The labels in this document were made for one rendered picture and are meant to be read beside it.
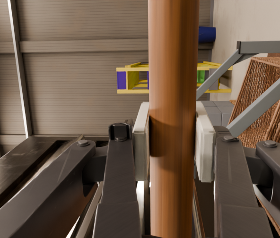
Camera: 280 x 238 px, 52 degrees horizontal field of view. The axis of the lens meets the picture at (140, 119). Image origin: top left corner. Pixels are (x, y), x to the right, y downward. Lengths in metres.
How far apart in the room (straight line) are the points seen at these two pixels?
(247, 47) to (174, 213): 0.90
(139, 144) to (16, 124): 9.19
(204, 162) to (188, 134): 0.03
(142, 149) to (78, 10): 8.09
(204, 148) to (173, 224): 0.07
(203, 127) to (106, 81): 7.96
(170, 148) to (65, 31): 8.16
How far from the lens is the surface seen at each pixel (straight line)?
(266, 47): 1.07
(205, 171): 0.16
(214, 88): 5.44
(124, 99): 8.11
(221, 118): 4.13
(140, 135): 0.15
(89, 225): 0.82
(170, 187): 0.19
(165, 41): 0.17
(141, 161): 0.16
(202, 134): 0.15
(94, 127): 8.49
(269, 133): 1.25
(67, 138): 1.91
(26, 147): 1.85
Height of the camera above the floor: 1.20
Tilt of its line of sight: 5 degrees up
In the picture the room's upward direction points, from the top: 90 degrees counter-clockwise
